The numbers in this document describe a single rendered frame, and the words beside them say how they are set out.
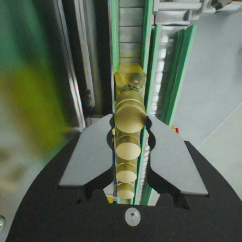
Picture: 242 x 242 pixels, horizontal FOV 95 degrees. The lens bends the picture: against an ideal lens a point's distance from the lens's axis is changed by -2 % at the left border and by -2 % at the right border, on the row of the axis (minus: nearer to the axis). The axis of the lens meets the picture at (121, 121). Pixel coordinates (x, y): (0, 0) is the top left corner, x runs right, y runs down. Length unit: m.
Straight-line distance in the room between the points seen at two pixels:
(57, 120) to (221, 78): 0.63
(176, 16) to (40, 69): 0.34
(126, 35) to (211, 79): 0.41
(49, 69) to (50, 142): 0.12
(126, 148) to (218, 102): 0.60
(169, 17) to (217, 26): 0.25
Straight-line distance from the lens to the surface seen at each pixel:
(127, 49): 0.39
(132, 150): 0.16
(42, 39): 0.23
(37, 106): 0.20
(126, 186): 0.25
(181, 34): 0.39
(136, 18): 0.40
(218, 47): 0.62
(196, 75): 0.60
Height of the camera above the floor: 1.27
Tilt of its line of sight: 58 degrees down
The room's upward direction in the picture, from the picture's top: 173 degrees counter-clockwise
